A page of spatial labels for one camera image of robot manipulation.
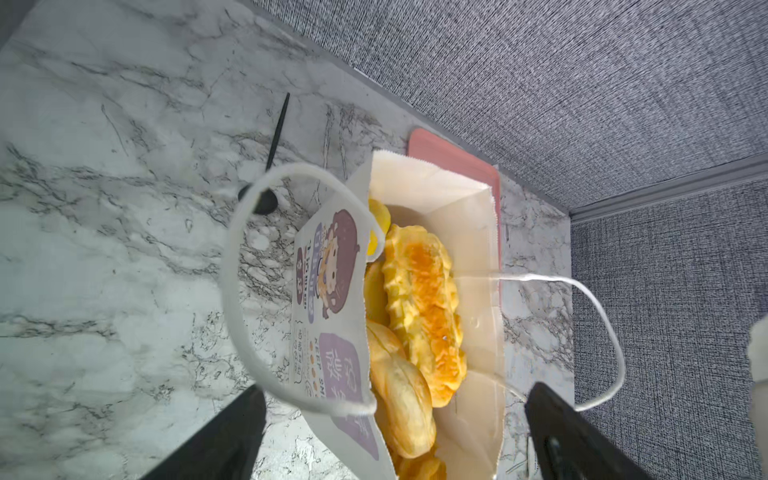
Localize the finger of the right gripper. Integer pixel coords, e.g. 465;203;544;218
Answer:
746;317;768;462

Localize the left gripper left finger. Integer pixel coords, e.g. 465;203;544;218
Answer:
144;385;267;479

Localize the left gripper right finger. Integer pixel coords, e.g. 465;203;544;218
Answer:
525;382;650;479

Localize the white printed paper bag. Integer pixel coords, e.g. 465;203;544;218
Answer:
218;149;627;480

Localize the round striped bun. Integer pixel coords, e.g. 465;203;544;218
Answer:
366;322;437;459

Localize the striped croissant bread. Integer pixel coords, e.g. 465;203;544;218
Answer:
383;225;467;408

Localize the small yellow bread roll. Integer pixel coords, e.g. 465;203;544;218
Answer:
367;198;391;256

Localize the black spoon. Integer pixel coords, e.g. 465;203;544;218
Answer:
252;93;291;216

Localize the pink plastic tray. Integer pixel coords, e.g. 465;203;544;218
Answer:
407;128;501;276

